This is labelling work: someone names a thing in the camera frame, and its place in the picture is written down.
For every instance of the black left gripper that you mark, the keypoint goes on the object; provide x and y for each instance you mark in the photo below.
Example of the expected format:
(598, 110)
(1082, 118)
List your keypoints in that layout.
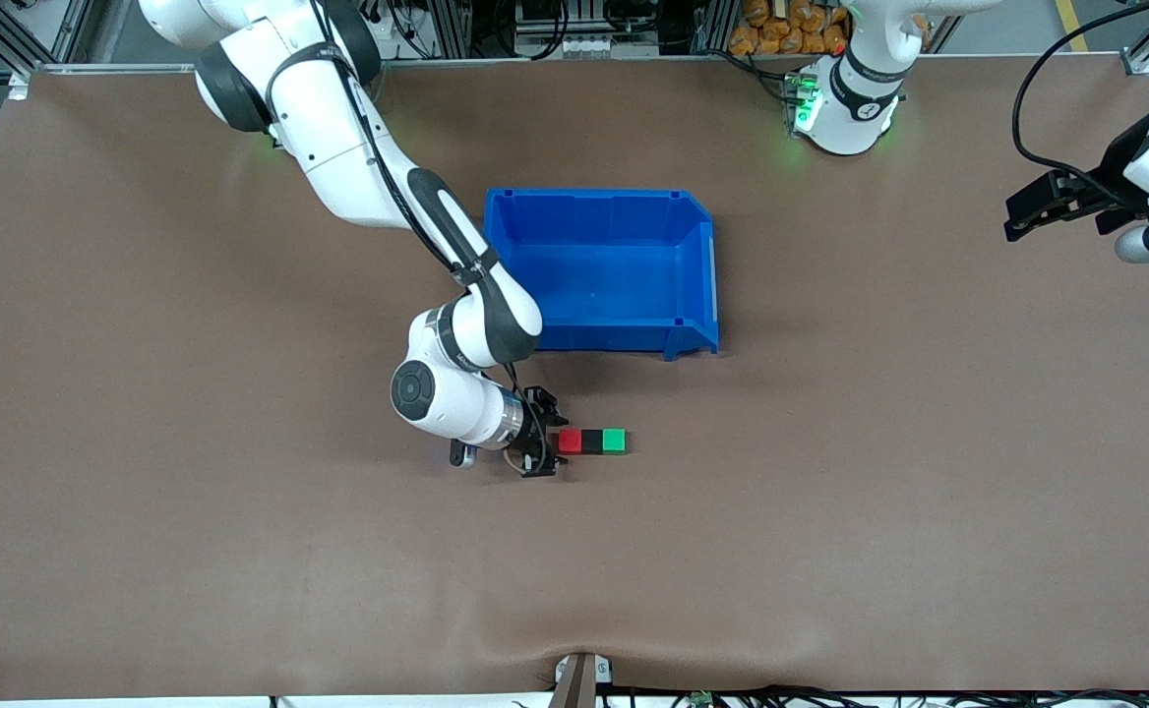
(1112, 169)

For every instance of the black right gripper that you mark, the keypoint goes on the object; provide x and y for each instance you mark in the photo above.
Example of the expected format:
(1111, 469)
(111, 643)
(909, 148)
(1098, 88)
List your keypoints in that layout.
(535, 430)

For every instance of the small red cube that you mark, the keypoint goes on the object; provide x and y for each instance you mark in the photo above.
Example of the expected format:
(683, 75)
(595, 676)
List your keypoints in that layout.
(570, 442)

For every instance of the small green cube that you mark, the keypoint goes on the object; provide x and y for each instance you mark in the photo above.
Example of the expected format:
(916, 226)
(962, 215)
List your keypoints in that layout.
(615, 442)

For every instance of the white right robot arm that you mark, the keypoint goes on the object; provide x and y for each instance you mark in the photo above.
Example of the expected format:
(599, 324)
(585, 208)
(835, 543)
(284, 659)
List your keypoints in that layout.
(437, 393)

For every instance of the small black cube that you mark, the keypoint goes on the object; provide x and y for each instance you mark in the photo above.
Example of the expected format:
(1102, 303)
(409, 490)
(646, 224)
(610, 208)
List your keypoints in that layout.
(592, 442)

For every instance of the blue plastic storage bin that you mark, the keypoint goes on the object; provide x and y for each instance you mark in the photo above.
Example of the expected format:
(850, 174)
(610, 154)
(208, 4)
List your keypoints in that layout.
(614, 270)

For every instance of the large table cover mat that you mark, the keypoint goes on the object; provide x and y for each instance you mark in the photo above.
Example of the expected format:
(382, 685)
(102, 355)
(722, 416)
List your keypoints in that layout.
(338, 541)

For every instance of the small green connector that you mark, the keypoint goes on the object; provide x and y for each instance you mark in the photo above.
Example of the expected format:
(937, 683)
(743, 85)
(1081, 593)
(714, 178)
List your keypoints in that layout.
(700, 699)

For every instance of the pile of orange objects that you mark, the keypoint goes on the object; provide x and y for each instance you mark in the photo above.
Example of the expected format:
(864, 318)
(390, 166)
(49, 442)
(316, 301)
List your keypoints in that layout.
(781, 29)

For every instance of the white power strip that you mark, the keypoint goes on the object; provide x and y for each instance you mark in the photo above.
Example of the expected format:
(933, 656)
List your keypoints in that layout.
(388, 28)

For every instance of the metal table clamp bracket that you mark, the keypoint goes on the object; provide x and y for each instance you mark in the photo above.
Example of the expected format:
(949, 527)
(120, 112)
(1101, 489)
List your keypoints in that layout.
(582, 678)

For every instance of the aluminium table edge rail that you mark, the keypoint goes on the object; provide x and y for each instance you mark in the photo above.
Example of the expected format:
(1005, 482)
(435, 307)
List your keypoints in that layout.
(584, 59)

